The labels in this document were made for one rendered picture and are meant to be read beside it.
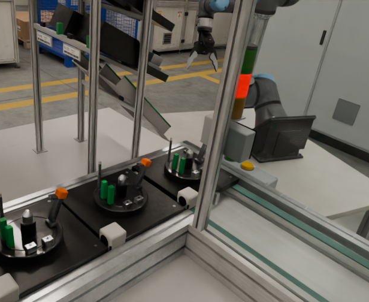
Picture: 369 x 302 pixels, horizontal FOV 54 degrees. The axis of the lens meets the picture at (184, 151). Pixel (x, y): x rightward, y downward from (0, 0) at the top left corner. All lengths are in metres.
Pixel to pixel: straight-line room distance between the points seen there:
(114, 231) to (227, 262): 0.28
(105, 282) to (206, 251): 0.26
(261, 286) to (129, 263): 0.30
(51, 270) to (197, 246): 0.36
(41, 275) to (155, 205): 0.33
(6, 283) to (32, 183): 0.53
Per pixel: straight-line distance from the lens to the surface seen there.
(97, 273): 0.80
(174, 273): 0.95
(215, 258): 0.93
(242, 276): 0.90
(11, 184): 1.25
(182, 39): 6.86
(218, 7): 1.71
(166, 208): 0.96
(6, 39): 5.17
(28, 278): 0.79
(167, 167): 1.10
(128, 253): 0.84
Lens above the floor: 1.55
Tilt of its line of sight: 28 degrees down
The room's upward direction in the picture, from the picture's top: 9 degrees clockwise
